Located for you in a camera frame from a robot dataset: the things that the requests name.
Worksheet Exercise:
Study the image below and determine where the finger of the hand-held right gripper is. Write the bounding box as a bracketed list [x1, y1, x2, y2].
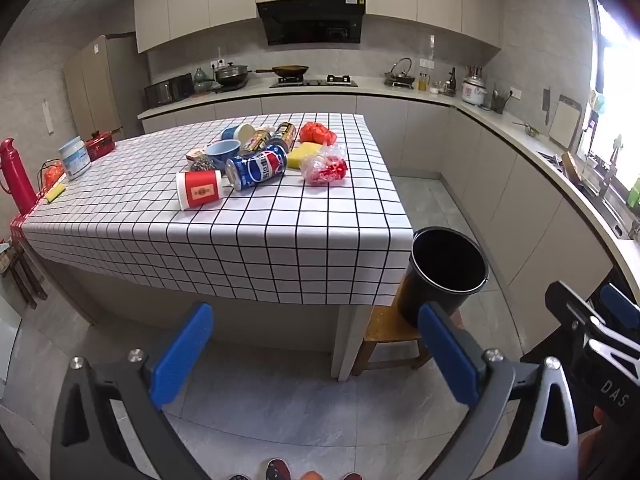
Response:
[601, 284, 640, 327]
[545, 280, 609, 334]

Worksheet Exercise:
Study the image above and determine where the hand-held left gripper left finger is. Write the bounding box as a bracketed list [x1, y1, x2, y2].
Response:
[50, 301, 216, 480]

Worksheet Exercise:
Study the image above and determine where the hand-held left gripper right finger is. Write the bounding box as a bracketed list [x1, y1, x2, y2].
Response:
[417, 301, 581, 480]

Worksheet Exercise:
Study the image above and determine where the black trash bin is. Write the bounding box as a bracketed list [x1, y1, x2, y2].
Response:
[397, 226, 489, 330]

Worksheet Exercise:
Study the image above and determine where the red paper cup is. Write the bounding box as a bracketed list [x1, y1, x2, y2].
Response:
[176, 169, 222, 211]

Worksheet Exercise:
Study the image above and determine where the blue cola can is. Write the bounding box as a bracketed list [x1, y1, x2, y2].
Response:
[226, 144, 288, 192]

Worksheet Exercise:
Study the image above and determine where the blue white plastic bottle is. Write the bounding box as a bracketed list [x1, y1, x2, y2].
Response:
[220, 123, 258, 147]

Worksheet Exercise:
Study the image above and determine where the person's right hand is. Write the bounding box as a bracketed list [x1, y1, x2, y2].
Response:
[577, 402, 616, 480]

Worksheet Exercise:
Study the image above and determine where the white kitchen island table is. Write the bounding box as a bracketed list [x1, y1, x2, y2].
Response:
[65, 265, 373, 382]

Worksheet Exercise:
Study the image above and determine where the light wooden stool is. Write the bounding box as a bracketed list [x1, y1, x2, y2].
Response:
[351, 304, 463, 377]

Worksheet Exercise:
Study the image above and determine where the metal sink faucet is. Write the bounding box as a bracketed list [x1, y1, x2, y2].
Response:
[597, 135, 623, 198]

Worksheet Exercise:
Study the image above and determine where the white black-checked tablecloth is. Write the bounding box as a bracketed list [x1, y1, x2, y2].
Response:
[20, 112, 415, 306]

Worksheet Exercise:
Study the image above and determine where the dark wooden stool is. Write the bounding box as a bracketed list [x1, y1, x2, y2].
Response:
[0, 240, 48, 311]

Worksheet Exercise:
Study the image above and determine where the white cutting board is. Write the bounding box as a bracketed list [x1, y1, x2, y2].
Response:
[548, 95, 582, 147]

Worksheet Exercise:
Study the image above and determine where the blue plastic cup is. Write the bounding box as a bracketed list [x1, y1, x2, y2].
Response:
[205, 140, 242, 171]

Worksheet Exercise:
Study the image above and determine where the clear bag with red pieces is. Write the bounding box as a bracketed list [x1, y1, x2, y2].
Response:
[300, 142, 348, 187]

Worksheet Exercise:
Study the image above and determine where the orange net bag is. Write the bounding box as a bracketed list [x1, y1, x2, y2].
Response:
[42, 160, 66, 188]

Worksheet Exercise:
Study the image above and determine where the white tub with blue label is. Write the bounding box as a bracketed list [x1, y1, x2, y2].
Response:
[58, 136, 92, 180]

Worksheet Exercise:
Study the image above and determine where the red cooking pot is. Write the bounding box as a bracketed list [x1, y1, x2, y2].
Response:
[84, 130, 117, 162]

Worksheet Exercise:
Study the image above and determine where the black yellow drink can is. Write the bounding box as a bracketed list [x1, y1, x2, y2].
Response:
[274, 121, 298, 147]
[242, 129, 274, 154]

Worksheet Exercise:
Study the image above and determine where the large yellow sponge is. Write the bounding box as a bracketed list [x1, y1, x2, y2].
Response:
[286, 142, 326, 170]

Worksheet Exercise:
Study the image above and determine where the white rice cooker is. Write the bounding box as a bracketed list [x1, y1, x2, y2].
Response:
[461, 74, 488, 107]

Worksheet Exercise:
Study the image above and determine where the red thermos flask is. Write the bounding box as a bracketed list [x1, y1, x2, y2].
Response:
[0, 138, 38, 215]

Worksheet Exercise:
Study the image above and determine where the kitchen window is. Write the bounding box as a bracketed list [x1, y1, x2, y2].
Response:
[585, 0, 640, 181]

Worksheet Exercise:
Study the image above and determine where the orange plastic bag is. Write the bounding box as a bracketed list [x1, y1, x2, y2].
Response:
[299, 121, 338, 145]

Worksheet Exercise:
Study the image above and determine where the black microwave oven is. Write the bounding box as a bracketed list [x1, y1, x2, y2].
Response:
[145, 73, 195, 108]

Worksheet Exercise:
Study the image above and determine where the green ceramic teapot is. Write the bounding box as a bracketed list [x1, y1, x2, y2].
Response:
[194, 67, 216, 95]

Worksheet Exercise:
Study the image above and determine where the beige refrigerator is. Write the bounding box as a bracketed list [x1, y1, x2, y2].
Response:
[63, 35, 151, 141]

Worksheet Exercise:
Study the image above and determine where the wok with glass lid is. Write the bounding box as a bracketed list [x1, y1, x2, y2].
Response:
[214, 61, 251, 87]

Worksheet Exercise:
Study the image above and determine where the metal kettle on tray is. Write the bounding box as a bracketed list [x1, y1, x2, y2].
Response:
[384, 57, 417, 87]

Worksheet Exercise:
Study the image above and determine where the black gas stove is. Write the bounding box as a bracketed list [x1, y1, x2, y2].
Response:
[270, 75, 359, 89]

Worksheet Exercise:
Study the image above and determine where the black range hood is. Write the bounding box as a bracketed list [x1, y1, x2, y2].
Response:
[256, 0, 365, 46]

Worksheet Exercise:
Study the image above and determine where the frying pan with wooden handle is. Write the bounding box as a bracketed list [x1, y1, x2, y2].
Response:
[255, 64, 310, 81]

